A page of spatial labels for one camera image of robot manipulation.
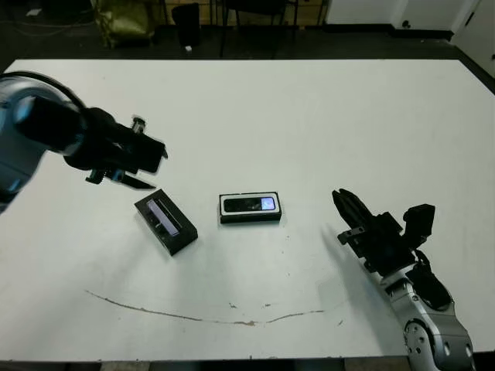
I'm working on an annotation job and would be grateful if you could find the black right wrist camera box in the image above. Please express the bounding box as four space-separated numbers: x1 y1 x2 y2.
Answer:
401 203 436 250

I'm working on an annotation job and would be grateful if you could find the black box with white insert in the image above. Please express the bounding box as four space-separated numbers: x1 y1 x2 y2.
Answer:
218 191 282 225

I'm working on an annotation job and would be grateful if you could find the tall black bin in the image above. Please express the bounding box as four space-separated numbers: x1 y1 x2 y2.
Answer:
172 2 201 48

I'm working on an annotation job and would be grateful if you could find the yellow-green bag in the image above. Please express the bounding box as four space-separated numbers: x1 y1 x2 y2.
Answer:
94 0 156 49

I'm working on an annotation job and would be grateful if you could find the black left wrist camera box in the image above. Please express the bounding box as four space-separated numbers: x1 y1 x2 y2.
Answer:
133 133 169 175

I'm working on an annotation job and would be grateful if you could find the slim black camera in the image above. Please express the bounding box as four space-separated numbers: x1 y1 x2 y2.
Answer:
223 196 278 213

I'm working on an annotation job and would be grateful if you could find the black office chair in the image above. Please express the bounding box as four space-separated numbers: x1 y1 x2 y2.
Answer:
219 0 301 59

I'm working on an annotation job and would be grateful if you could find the black box lid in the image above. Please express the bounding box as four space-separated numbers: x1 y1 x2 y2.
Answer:
134 188 200 256

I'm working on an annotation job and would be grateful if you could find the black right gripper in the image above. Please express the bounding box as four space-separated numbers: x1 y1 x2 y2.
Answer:
331 188 418 278

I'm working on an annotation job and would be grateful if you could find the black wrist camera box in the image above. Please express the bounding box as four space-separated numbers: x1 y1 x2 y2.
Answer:
133 133 169 175
401 203 436 250

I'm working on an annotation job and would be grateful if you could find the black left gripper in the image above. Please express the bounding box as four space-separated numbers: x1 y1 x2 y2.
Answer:
61 107 157 191

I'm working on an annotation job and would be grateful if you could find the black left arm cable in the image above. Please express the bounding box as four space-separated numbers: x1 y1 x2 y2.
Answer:
15 71 88 115

